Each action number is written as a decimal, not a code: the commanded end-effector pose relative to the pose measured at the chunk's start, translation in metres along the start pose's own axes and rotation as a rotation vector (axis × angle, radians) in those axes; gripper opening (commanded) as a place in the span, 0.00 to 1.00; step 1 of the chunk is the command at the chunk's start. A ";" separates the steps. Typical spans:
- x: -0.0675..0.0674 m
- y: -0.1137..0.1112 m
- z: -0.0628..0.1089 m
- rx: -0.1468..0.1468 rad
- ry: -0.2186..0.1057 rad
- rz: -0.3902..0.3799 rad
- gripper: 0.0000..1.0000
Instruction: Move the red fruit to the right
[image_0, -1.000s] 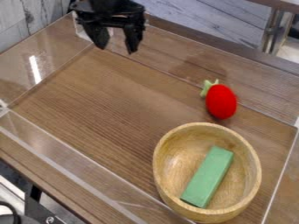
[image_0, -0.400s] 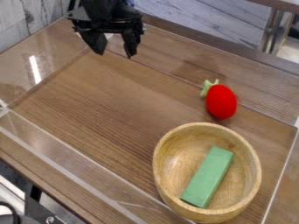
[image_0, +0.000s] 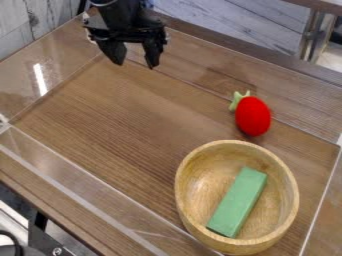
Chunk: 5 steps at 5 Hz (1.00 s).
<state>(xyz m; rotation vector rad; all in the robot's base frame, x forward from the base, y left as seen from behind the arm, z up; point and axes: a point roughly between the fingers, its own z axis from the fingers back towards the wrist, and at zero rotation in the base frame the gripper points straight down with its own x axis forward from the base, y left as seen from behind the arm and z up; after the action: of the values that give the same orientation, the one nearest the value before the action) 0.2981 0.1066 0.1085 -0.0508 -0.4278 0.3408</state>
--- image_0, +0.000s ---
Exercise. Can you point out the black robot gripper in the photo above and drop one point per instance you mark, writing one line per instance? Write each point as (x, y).
(124, 21)

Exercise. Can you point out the red plush fruit green stem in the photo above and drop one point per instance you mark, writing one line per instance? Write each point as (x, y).
(252, 114)

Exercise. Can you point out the clear acrylic tray walls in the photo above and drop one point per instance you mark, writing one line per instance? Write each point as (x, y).
(96, 133)

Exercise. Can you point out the wooden bowl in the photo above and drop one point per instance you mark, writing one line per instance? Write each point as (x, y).
(203, 179)

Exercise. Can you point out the metal stand in background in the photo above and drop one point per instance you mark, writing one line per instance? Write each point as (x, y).
(320, 8)

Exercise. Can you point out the green rectangular block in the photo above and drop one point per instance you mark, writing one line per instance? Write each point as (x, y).
(238, 202)

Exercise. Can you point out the clear acrylic corner bracket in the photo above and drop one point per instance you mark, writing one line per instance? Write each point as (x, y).
(84, 17)

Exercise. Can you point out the black table leg bracket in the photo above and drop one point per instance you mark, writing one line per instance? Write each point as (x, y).
(40, 240)

